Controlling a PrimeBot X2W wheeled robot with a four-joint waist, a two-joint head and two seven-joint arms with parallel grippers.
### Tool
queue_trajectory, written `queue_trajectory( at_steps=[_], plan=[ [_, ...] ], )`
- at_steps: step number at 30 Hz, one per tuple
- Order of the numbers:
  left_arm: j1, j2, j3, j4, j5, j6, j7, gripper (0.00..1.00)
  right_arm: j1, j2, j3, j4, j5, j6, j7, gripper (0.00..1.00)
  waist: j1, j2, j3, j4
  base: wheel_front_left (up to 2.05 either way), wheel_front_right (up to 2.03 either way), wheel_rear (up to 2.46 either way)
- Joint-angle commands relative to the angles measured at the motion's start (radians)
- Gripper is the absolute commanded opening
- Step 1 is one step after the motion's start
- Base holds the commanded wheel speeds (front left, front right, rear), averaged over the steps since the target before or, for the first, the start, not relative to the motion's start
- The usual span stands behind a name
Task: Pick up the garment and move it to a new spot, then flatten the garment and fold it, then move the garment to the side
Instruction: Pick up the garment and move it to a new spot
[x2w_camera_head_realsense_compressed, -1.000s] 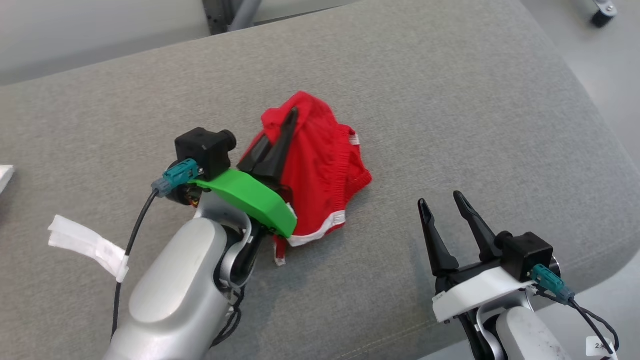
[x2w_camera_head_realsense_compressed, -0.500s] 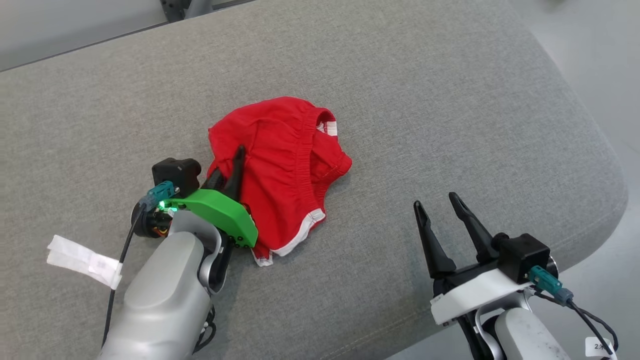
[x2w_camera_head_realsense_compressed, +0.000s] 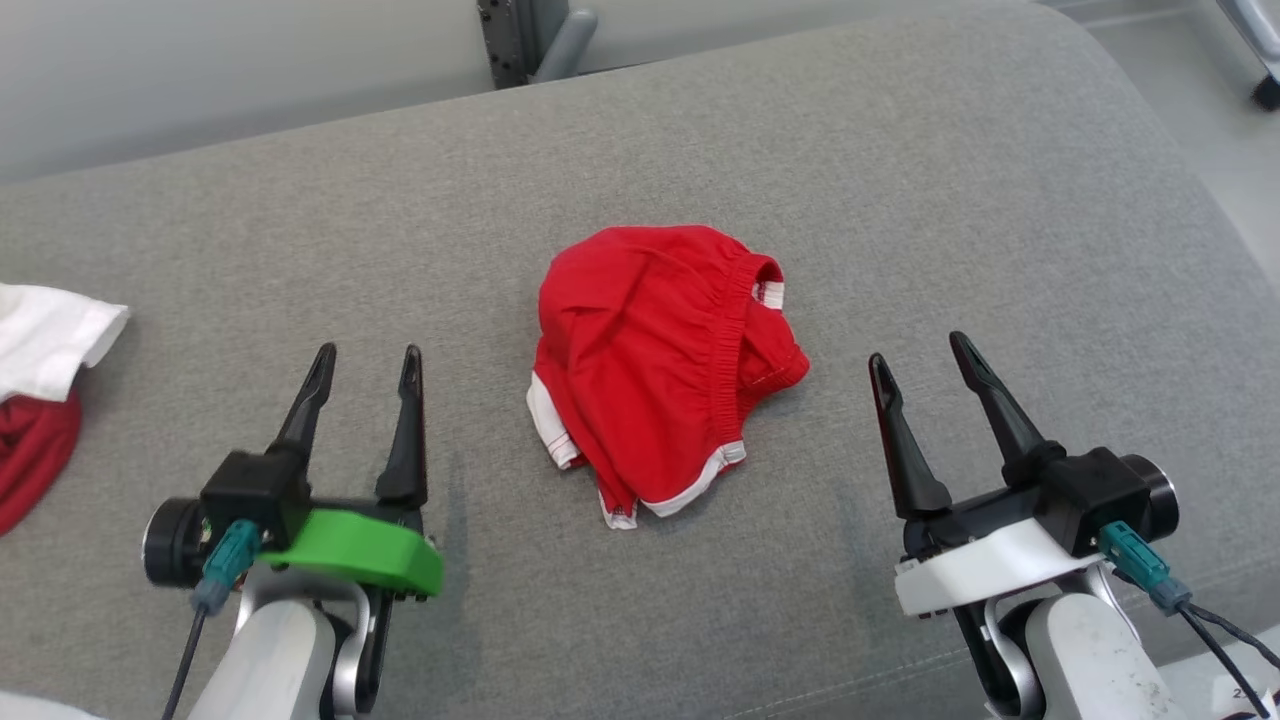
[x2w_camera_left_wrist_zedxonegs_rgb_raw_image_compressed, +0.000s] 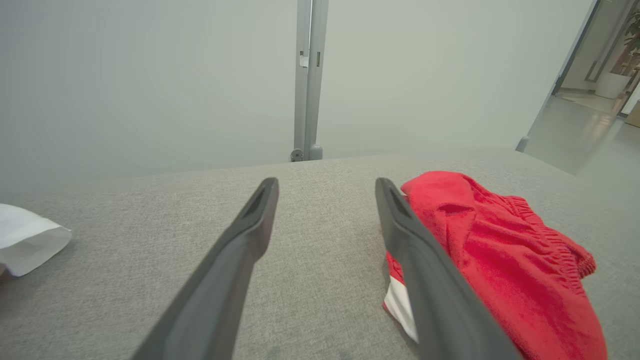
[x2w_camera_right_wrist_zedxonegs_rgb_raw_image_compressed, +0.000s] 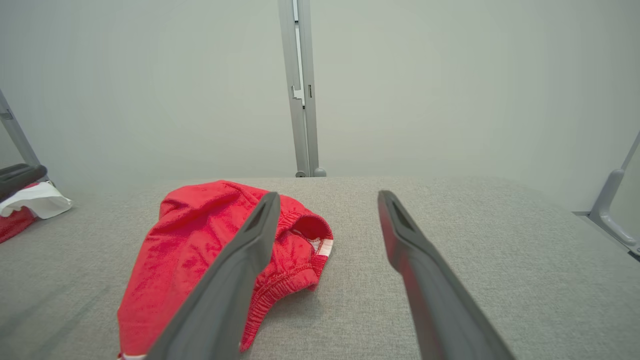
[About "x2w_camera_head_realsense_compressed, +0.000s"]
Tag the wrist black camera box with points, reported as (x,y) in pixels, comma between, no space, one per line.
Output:
(1095,495)
(250,490)

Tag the dark perforated metal post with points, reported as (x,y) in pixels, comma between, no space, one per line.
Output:
(505,40)

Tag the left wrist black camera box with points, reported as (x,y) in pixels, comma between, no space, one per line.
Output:
(250,490)

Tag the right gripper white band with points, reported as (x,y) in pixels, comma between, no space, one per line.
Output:
(990,570)

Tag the red shorts with white trim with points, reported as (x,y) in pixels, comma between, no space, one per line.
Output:
(640,340)

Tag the red Bulls jersey white sleeves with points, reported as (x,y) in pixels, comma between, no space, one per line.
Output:
(40,340)

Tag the grey leg with black caster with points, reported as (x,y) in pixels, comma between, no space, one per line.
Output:
(1262,60)

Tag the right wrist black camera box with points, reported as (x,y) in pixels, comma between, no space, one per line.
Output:
(1095,495)

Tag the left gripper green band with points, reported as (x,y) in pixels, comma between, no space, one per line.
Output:
(370,550)

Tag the grey metal tube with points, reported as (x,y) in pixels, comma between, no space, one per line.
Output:
(565,40)

